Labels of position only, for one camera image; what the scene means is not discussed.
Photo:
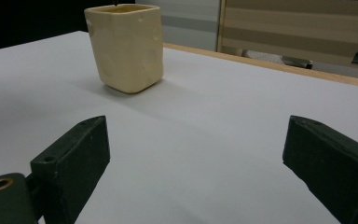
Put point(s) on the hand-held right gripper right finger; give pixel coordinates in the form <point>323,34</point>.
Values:
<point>332,168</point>

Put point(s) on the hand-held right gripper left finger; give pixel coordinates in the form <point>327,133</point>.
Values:
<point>74,161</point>

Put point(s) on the cream square cup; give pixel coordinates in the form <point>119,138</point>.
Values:
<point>127,49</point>

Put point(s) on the white board sheet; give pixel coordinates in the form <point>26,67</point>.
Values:
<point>199,140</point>

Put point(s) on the wooden table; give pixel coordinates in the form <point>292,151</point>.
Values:
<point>261,63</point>

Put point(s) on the wooden desk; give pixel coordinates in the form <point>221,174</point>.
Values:
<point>292,28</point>

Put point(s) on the white cabinet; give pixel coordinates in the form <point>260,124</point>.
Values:
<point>183,34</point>

